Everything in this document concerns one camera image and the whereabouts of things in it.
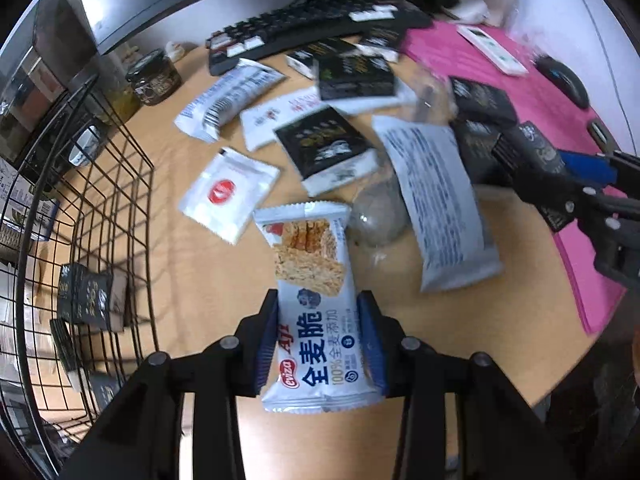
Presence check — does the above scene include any large white printed packet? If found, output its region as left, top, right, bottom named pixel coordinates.
left=372, top=115, right=503, bottom=293

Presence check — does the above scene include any white ceramic bowl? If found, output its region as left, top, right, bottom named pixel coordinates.
left=67, top=122, right=108, bottom=167

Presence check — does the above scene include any black keyboard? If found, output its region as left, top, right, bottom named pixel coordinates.
left=207, top=0, right=433, bottom=77

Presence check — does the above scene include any dark flat device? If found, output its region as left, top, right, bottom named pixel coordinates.
left=589, top=121, right=613, bottom=148

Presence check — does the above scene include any clear storage drawer unit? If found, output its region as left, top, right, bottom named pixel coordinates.
left=0, top=0, right=98, bottom=166

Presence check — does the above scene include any black computer mouse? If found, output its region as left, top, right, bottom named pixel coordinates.
left=534, top=55, right=591, bottom=110

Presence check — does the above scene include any white blue carton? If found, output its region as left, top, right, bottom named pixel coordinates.
left=0, top=160, right=61, bottom=261

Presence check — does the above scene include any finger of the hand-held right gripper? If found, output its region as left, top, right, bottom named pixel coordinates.
left=515, top=162, right=626, bottom=233
left=557, top=149, right=640, bottom=188

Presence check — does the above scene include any dark glass jar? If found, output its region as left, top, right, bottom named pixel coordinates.
left=125, top=49, right=182, bottom=106

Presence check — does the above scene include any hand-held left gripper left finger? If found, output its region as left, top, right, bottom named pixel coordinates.
left=59, top=289, right=279, bottom=480

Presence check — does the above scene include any clear plastic container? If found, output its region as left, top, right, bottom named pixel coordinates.
left=97, top=55, right=143, bottom=126

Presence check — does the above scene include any clear plastic bag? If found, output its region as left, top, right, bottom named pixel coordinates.
left=347, top=62, right=468, bottom=266

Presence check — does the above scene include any crinkled clear plastic wrap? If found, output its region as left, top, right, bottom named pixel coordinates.
left=505, top=0, right=591, bottom=56

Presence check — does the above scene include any black wire basket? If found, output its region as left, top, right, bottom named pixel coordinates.
left=0, top=75, right=161, bottom=478

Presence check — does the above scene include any white sachet red logo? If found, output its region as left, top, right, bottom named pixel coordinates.
left=179, top=147, right=281, bottom=246

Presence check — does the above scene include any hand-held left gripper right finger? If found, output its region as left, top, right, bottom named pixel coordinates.
left=356, top=290, right=576, bottom=480

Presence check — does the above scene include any white blue-print long packet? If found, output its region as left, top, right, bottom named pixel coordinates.
left=174, top=58, right=287, bottom=143

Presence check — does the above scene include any pink desk mat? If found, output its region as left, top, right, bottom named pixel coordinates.
left=400, top=20, right=636, bottom=336

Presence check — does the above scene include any black tissue pack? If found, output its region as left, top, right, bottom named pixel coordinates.
left=357, top=27, right=406, bottom=63
left=275, top=106, right=377, bottom=197
left=318, top=52, right=398, bottom=101
left=75, top=372, right=123, bottom=413
left=492, top=121, right=568, bottom=176
left=57, top=262, right=115, bottom=328
left=49, top=319, right=81, bottom=376
left=452, top=120, right=506, bottom=186
left=448, top=76, right=518, bottom=126
left=286, top=40, right=358, bottom=80

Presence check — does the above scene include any white cereal bar packet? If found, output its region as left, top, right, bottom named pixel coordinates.
left=252, top=201, right=386, bottom=413

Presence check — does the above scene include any white remote control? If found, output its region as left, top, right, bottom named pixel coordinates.
left=457, top=25, right=529, bottom=77

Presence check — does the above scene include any wooden desktop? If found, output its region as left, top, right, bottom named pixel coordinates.
left=30, top=30, right=601, bottom=480

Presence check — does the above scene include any white packet red text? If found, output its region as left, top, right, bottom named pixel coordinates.
left=240, top=87, right=326, bottom=152

